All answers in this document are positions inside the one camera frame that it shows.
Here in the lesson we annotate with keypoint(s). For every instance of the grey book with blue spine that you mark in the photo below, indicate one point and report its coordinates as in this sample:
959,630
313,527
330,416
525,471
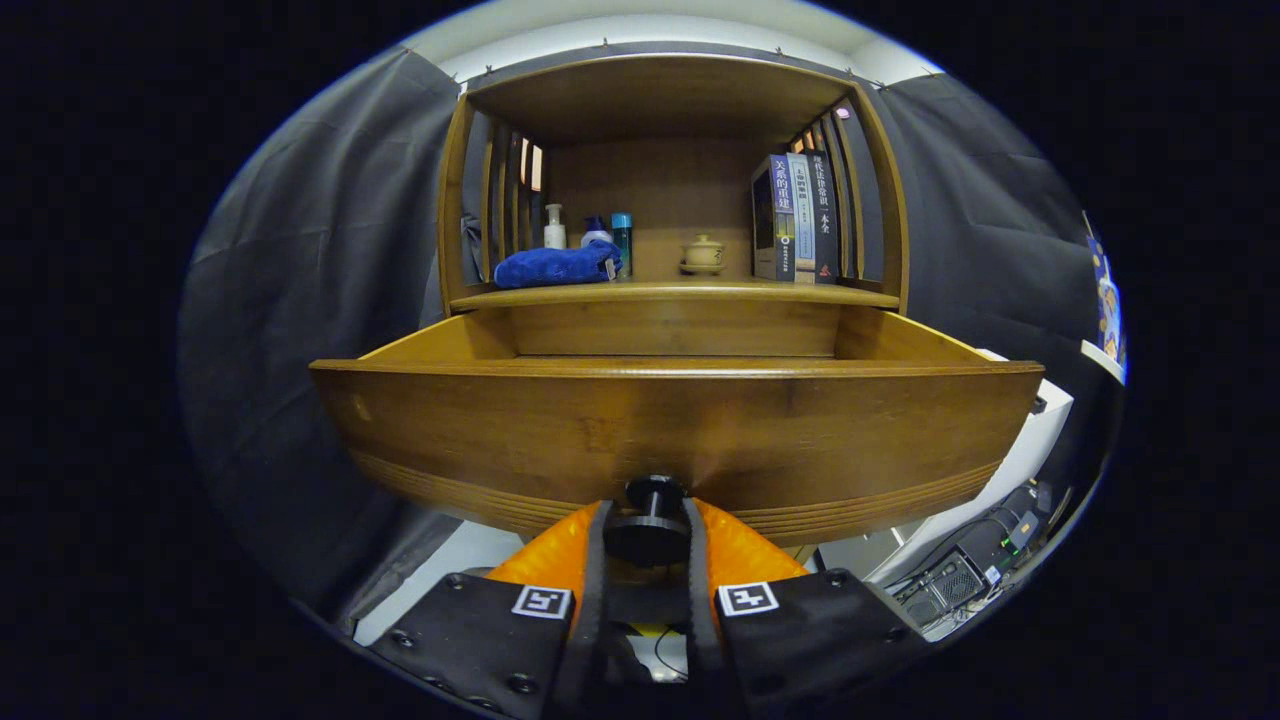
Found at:
768,220

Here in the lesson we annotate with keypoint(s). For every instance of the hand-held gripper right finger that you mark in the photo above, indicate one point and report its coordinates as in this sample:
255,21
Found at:
700,610

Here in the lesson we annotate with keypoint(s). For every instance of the beige lidded teacup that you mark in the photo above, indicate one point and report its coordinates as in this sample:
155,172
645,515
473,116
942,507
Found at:
703,252

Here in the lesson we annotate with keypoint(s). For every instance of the light blue book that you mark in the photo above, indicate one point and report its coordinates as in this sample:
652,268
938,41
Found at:
803,220

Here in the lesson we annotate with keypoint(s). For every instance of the white wall shelf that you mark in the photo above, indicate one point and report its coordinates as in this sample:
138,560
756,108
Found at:
1100,362

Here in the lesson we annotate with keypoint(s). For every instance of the beige saucer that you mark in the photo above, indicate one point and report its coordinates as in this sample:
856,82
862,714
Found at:
702,269

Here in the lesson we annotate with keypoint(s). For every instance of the black mini computer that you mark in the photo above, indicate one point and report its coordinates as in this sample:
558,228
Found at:
945,590

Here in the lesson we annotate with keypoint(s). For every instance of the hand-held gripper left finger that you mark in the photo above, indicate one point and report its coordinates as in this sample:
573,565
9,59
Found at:
592,600

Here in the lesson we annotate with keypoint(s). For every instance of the wooden countertop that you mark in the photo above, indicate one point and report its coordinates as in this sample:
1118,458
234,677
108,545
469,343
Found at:
680,293

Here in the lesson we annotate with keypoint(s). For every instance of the white bottle with blue cap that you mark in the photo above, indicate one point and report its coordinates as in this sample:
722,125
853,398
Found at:
596,236

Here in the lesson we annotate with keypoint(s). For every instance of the teal bottle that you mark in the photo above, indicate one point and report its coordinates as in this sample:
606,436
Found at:
622,240

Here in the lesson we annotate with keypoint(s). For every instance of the blue folded towel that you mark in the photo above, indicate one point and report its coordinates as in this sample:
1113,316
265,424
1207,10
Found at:
550,268

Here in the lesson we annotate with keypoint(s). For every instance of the white pump bottle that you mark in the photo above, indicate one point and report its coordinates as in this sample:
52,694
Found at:
554,235

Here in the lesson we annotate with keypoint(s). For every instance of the wooden drawer with black knob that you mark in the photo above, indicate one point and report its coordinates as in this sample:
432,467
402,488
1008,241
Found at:
680,430

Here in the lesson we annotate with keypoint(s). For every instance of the wooden cabinet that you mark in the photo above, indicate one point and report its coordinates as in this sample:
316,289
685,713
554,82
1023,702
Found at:
660,190

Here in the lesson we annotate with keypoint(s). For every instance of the white side unit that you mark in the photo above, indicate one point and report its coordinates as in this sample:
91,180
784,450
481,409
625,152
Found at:
1030,440

